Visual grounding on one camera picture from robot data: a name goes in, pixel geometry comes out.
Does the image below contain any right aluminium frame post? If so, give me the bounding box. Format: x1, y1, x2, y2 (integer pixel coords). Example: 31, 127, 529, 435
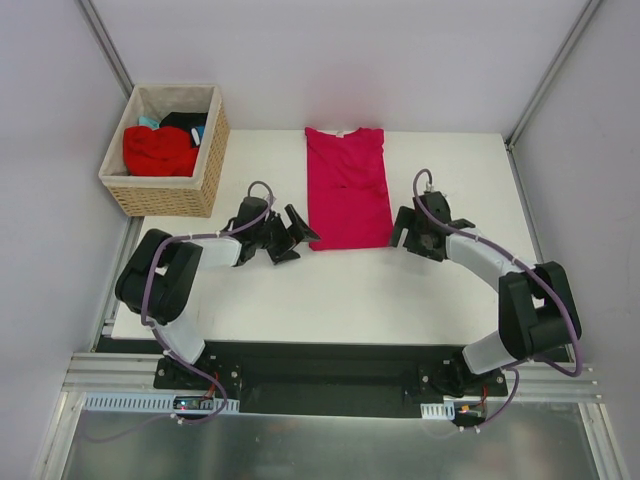
505, 0, 604, 152

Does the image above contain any right white cable duct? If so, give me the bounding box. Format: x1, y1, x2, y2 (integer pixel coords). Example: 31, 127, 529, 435
420, 401, 456, 421

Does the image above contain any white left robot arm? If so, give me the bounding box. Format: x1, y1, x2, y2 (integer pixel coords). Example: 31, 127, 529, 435
114, 196, 320, 389

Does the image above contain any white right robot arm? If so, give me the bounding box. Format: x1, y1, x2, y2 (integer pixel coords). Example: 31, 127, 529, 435
390, 191, 583, 396

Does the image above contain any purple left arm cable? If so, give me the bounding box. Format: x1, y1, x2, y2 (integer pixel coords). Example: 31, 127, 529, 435
82, 180, 276, 442

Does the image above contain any wicker basket with liner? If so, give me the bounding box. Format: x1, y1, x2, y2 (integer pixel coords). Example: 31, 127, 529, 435
99, 84, 230, 218

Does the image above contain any black t shirt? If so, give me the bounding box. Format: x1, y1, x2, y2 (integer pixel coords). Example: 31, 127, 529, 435
159, 112, 208, 147

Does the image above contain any white cable duct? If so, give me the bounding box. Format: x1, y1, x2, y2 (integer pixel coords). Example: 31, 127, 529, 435
420, 401, 456, 421
84, 393, 240, 416

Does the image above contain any left aluminium frame post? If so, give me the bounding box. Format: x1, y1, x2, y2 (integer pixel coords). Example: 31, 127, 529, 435
75, 0, 135, 98

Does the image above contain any aluminium frame rail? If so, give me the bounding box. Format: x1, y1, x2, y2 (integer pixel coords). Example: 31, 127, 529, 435
62, 352, 605, 404

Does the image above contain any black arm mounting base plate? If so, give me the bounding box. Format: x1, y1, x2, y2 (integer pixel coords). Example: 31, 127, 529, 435
152, 339, 506, 415

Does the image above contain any red t shirt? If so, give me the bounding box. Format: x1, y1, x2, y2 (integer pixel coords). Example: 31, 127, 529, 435
123, 126, 199, 177

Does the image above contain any aluminium frame post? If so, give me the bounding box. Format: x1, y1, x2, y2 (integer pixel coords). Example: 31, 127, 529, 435
75, 0, 135, 98
505, 0, 604, 152

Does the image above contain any left white cable duct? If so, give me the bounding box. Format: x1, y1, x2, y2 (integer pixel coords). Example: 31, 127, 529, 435
84, 393, 240, 416

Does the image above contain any magenta pink t shirt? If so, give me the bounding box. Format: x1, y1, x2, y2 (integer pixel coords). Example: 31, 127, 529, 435
305, 127, 393, 252

